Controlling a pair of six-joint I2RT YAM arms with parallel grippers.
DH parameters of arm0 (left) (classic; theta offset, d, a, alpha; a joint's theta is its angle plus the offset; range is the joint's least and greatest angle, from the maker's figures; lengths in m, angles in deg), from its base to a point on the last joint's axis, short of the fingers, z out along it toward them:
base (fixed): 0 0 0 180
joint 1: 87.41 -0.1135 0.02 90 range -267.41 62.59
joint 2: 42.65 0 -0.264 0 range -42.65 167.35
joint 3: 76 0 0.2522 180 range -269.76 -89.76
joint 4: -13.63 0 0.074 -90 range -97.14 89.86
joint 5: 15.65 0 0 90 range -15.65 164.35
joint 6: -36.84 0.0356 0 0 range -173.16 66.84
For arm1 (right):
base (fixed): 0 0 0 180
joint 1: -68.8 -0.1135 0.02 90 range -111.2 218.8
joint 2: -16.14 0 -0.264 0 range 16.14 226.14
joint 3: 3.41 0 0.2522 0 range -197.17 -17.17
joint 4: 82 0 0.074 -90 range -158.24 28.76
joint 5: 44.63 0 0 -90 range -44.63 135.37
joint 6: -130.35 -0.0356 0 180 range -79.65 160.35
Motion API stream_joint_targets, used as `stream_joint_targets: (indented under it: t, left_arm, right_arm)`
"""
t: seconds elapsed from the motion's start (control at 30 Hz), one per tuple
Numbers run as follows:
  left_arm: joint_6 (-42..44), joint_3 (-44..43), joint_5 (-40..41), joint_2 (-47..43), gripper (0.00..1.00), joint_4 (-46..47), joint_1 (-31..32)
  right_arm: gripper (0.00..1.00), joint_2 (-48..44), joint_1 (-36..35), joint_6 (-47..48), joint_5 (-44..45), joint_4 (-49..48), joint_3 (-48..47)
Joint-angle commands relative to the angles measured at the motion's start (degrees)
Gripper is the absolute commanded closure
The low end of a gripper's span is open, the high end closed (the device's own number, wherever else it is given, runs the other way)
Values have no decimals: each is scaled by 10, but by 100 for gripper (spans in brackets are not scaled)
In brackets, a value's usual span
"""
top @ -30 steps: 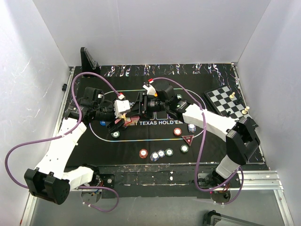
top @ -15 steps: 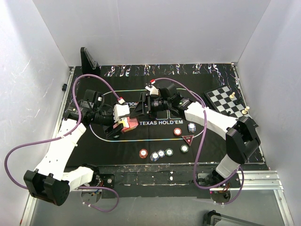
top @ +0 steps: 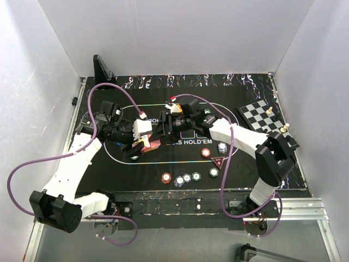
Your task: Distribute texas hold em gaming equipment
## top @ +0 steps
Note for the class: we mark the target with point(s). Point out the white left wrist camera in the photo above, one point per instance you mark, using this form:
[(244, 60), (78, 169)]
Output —
[(141, 128)]

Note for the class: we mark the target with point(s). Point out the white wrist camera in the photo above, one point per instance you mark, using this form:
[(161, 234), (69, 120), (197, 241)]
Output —
[(172, 107), (141, 128)]

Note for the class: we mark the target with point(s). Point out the black chess piece upper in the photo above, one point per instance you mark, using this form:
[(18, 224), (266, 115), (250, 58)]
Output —
[(276, 118)]

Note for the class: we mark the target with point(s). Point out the black white chess board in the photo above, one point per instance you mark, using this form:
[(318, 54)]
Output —
[(255, 117)]

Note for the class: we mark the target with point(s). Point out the red playing card box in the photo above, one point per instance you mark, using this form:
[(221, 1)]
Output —
[(147, 145)]

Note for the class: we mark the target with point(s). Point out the blue chip aside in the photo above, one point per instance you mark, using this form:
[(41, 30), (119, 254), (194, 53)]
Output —
[(187, 178)]

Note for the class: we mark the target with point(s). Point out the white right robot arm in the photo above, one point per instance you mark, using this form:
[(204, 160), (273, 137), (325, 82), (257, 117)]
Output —
[(274, 158)]

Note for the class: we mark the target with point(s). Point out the black case bottom corner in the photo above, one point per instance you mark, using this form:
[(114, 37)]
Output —
[(248, 253)]

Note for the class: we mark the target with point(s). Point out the black poker table mat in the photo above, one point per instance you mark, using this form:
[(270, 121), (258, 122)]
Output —
[(224, 93)]

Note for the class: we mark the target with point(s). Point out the red chips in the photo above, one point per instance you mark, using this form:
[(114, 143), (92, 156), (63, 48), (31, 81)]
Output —
[(205, 152)]

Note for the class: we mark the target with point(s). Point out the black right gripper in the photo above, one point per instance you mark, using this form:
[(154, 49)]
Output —
[(160, 130)]

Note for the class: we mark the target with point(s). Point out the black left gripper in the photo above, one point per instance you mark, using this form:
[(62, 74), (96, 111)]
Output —
[(129, 149)]

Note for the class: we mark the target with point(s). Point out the red triangular acrylic marker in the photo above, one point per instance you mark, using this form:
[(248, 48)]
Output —
[(218, 161)]

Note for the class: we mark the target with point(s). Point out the black wall clip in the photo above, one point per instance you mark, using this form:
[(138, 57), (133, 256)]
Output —
[(74, 101)]

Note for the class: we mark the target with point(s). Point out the white chess pawn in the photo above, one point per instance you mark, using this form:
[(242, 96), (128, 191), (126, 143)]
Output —
[(269, 111), (284, 129)]

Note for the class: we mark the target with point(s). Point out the blue chips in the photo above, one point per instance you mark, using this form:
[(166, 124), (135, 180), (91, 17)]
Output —
[(222, 148)]

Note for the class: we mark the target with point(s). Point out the white chess pawn far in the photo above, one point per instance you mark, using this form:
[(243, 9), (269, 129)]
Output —
[(269, 111)]

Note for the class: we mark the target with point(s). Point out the black card shoe stand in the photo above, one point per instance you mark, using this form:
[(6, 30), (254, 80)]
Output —
[(102, 74)]

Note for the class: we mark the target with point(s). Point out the green poker chip stack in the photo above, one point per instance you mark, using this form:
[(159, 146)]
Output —
[(196, 176)]

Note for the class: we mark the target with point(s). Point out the blue poker chip stack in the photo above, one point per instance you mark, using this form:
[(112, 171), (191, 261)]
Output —
[(179, 181)]

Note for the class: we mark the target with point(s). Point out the white chess pawn near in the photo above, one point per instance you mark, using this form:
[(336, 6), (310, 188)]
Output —
[(284, 129)]

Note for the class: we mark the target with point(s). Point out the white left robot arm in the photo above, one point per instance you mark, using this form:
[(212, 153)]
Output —
[(56, 204)]

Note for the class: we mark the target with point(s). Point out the red poker chip stack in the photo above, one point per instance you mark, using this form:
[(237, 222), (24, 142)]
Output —
[(166, 178)]

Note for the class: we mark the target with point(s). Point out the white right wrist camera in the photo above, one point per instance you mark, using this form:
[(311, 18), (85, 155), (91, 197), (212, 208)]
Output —
[(172, 107)]

